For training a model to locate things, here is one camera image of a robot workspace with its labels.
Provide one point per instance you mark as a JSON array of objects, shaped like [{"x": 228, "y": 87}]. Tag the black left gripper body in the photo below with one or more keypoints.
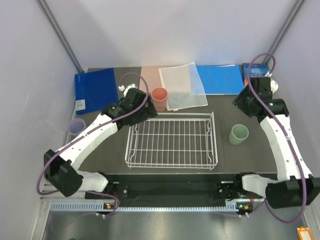
[{"x": 144, "y": 113}]

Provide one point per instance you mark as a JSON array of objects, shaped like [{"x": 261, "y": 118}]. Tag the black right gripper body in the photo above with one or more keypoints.
[{"x": 243, "y": 101}]

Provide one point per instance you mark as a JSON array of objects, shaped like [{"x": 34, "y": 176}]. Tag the pink cup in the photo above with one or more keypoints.
[{"x": 159, "y": 97}]

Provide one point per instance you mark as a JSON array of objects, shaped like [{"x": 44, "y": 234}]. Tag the green cup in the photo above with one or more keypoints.
[{"x": 238, "y": 134}]

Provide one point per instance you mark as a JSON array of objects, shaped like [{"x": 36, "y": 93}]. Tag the large purple cup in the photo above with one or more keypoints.
[{"x": 76, "y": 126}]

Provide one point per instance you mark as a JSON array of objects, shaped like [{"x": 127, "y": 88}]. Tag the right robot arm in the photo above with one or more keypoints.
[{"x": 295, "y": 184}]

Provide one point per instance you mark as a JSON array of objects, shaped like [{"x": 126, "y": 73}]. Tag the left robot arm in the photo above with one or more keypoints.
[{"x": 62, "y": 166}]

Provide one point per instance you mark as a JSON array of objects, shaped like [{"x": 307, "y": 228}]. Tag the pink board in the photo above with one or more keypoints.
[{"x": 152, "y": 77}]

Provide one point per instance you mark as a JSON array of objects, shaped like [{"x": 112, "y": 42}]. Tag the Jane Eyre paperback book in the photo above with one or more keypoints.
[{"x": 257, "y": 70}]

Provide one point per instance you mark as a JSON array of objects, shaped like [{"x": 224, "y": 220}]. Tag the light blue folder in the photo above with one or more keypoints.
[{"x": 221, "y": 79}]

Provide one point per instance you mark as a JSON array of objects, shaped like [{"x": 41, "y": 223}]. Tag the dark blue folder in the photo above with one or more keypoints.
[{"x": 95, "y": 90}]

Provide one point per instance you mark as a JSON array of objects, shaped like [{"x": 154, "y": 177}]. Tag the white mesh bag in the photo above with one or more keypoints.
[{"x": 184, "y": 86}]

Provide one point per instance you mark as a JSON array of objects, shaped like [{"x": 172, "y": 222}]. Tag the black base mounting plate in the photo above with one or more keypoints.
[{"x": 172, "y": 189}]

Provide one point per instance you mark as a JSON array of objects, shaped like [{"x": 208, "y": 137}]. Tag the orange key tag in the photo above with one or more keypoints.
[{"x": 304, "y": 233}]

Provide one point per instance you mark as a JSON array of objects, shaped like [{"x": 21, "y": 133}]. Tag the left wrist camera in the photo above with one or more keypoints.
[{"x": 124, "y": 89}]

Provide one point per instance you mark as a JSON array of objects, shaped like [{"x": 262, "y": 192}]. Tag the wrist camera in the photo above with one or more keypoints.
[
  {"x": 124, "y": 89},
  {"x": 273, "y": 84}
]

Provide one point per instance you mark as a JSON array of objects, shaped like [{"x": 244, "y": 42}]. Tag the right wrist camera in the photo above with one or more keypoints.
[{"x": 273, "y": 84}]

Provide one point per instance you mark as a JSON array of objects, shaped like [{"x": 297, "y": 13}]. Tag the white wire dish rack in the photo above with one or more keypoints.
[{"x": 173, "y": 141}]

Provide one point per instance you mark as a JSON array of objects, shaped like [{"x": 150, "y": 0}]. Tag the white slotted cable duct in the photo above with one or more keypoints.
[{"x": 107, "y": 206}]

